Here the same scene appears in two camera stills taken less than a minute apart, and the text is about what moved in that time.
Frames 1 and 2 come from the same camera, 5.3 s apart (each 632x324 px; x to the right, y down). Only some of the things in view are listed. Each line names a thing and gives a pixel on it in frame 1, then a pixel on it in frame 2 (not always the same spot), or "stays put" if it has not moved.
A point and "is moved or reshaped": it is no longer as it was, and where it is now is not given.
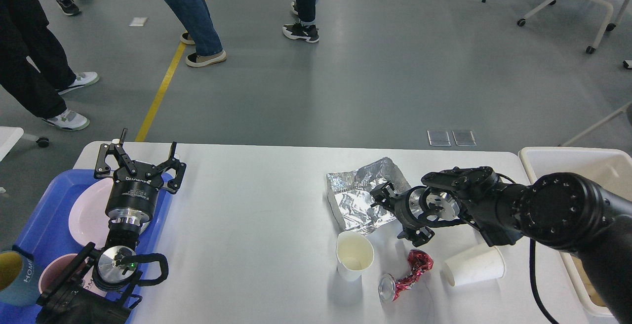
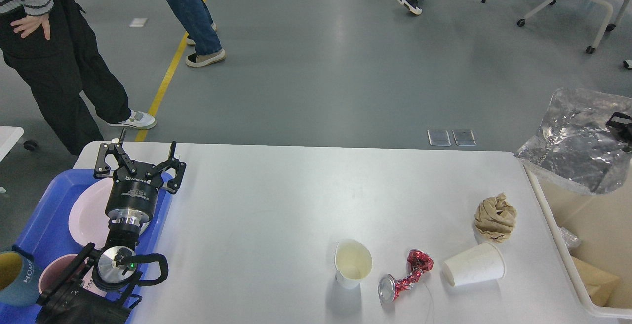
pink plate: (87, 213) stays put
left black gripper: (131, 198) stays put
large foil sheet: (351, 190) → (574, 142)
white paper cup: (354, 254) is moved or reshaped
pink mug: (53, 268) stays put
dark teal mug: (19, 280) stays put
